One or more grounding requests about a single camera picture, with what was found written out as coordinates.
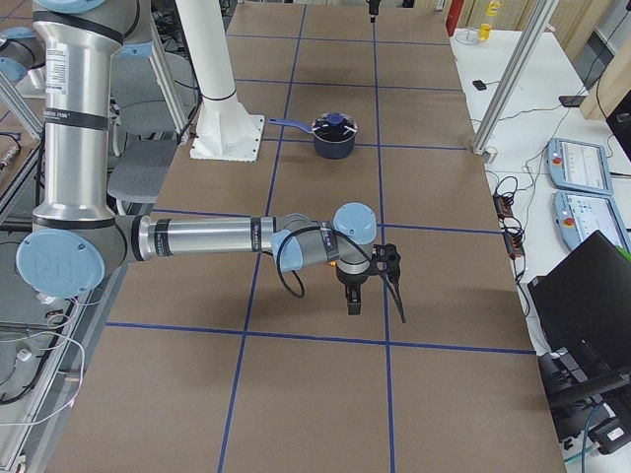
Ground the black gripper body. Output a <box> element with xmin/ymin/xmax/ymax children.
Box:
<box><xmin>336</xmin><ymin>268</ymin><xmax>369</xmax><ymax>292</ymax></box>

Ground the dark blue saucepan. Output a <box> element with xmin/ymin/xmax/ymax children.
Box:
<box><xmin>268</xmin><ymin>112</ymin><xmax>358</xmax><ymax>160</ymax></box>

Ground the glass lid with blue knob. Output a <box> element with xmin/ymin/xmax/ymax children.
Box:
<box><xmin>312</xmin><ymin>112</ymin><xmax>358</xmax><ymax>143</ymax></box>

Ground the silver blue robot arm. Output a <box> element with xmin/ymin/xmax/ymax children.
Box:
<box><xmin>16</xmin><ymin>1</ymin><xmax>386</xmax><ymax>314</ymax></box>

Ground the brown paper table mat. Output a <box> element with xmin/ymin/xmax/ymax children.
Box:
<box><xmin>48</xmin><ymin>2</ymin><xmax>563</xmax><ymax>472</ymax></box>

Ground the black laptop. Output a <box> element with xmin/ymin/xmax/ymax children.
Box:
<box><xmin>527</xmin><ymin>231</ymin><xmax>630</xmax><ymax>368</ymax></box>

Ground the small black square pad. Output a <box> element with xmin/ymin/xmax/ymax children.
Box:
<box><xmin>472</xmin><ymin>80</ymin><xmax>487</xmax><ymax>91</ymax></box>

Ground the near blue teach pendant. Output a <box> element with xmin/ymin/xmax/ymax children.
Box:
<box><xmin>553</xmin><ymin>190</ymin><xmax>630</xmax><ymax>251</ymax></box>

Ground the blue teach pendant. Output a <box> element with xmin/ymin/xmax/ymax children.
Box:
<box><xmin>553</xmin><ymin>190</ymin><xmax>630</xmax><ymax>251</ymax></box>
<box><xmin>546</xmin><ymin>138</ymin><xmax>613</xmax><ymax>196</ymax></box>

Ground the grey white office chair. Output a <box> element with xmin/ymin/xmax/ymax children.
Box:
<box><xmin>107</xmin><ymin>46</ymin><xmax>177</xmax><ymax>204</ymax></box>

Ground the far blue teach pendant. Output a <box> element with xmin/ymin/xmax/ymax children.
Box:
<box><xmin>546</xmin><ymin>138</ymin><xmax>613</xmax><ymax>196</ymax></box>

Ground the yellow cup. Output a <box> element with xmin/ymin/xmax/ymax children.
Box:
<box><xmin>478</xmin><ymin>23</ymin><xmax>492</xmax><ymax>41</ymax></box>

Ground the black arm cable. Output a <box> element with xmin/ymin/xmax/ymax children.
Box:
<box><xmin>274</xmin><ymin>222</ymin><xmax>409</xmax><ymax>324</ymax></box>

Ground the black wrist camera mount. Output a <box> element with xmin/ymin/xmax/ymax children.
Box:
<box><xmin>368</xmin><ymin>243</ymin><xmax>401</xmax><ymax>286</ymax></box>

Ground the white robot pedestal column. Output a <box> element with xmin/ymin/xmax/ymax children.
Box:
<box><xmin>176</xmin><ymin>0</ymin><xmax>264</xmax><ymax>163</ymax></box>

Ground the aluminium frame post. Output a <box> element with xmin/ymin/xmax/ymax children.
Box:
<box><xmin>471</xmin><ymin>0</ymin><xmax>559</xmax><ymax>164</ymax></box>

